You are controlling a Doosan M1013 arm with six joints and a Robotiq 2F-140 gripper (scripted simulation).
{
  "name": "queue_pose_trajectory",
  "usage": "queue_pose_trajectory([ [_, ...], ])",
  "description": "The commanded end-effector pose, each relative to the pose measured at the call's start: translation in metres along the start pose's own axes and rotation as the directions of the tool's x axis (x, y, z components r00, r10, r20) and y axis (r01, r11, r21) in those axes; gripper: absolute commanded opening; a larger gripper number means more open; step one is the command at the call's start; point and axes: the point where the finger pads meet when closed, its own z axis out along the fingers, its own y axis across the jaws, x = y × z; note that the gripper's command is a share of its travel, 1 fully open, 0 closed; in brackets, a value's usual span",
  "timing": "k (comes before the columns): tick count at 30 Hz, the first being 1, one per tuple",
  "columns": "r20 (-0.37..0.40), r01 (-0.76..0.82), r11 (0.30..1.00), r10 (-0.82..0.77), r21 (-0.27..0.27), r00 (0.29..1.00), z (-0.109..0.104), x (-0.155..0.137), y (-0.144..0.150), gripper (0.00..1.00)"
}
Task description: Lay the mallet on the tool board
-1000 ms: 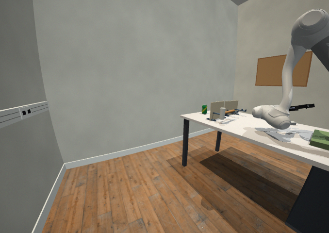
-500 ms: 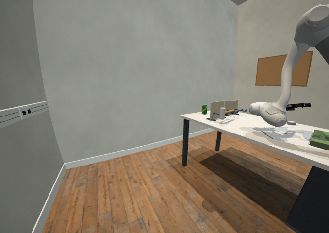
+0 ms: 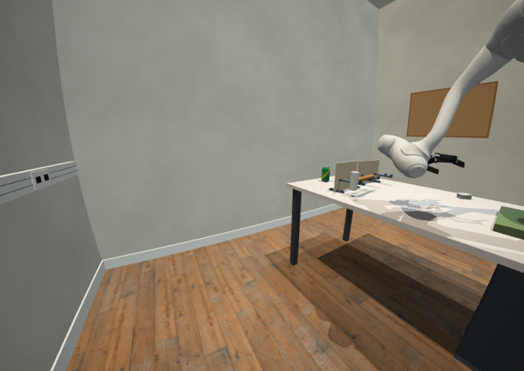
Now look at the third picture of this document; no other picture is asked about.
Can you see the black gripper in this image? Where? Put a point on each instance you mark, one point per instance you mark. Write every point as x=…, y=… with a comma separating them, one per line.
x=443, y=158

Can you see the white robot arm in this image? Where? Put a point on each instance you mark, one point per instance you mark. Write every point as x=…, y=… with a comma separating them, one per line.
x=506, y=42

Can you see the green drink can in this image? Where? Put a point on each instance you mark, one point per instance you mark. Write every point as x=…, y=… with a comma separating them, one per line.
x=325, y=174

